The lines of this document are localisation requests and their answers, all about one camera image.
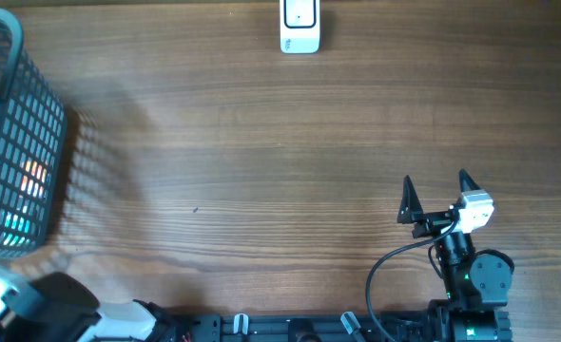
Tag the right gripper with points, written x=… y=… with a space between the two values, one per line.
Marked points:
x=412 y=211

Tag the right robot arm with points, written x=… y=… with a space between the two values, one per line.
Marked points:
x=476 y=282

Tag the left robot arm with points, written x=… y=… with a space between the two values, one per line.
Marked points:
x=57 y=307

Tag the white barcode scanner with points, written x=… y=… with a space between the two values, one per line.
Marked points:
x=299 y=26

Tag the dark grey mesh basket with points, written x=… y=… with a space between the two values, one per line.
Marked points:
x=33 y=121

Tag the colourful snacks in basket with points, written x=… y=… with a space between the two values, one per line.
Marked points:
x=23 y=195

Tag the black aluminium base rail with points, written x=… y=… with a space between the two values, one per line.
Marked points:
x=415 y=326

